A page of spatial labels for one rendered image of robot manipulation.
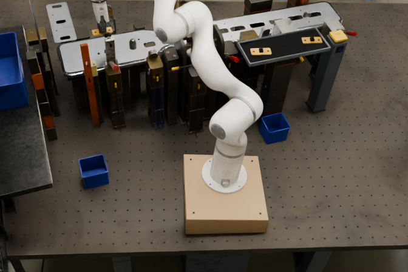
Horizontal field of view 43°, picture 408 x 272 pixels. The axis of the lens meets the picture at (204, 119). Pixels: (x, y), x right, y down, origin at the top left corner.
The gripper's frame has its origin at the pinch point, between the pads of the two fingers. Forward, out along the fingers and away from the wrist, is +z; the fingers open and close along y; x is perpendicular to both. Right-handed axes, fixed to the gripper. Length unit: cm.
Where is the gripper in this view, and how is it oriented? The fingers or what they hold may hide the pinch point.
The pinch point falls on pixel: (101, 26)
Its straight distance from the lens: 228.7
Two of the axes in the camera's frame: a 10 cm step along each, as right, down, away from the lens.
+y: -3.2, -7.3, 6.0
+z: -0.6, 6.5, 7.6
